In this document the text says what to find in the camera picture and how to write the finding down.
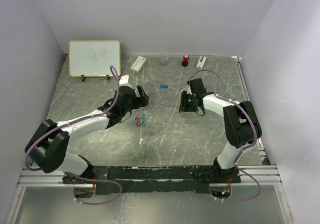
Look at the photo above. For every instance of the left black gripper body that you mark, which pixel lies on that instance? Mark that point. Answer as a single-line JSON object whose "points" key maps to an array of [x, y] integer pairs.
{"points": [[134, 103]]}

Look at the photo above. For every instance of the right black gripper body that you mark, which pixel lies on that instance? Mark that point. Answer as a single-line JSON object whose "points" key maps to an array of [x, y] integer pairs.
{"points": [[191, 106]]}

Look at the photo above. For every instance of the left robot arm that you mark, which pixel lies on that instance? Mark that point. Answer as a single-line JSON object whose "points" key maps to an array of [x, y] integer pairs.
{"points": [[48, 146]]}

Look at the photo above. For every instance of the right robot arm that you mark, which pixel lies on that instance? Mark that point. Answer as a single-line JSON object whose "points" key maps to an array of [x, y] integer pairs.
{"points": [[241, 124]]}

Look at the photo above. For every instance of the red carabiner clip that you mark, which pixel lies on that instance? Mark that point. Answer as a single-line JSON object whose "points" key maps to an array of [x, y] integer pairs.
{"points": [[137, 120]]}

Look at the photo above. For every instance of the white red cardboard box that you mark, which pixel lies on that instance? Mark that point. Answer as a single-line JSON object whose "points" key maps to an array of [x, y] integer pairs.
{"points": [[138, 64]]}

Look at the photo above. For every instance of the red black stamp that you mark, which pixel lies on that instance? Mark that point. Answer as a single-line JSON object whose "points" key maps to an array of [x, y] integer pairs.
{"points": [[185, 61]]}

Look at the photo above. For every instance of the white rectangular device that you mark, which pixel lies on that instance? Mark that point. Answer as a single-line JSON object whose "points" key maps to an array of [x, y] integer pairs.
{"points": [[201, 62]]}

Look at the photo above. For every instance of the clear plastic cup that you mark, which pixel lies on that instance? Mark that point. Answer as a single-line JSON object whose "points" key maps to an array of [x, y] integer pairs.
{"points": [[164, 57]]}

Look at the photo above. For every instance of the white whiteboard wooden frame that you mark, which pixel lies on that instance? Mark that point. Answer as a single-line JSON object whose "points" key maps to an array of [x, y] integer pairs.
{"points": [[94, 58]]}

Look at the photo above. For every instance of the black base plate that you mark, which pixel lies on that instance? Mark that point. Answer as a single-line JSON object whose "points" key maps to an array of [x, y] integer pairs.
{"points": [[147, 179]]}

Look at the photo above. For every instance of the right side aluminium rail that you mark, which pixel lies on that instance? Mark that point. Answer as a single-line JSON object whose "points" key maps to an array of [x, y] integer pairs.
{"points": [[261, 148]]}

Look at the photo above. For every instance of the aluminium rail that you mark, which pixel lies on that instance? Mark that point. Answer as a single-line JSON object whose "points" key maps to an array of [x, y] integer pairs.
{"points": [[261, 148], [264, 174]]}

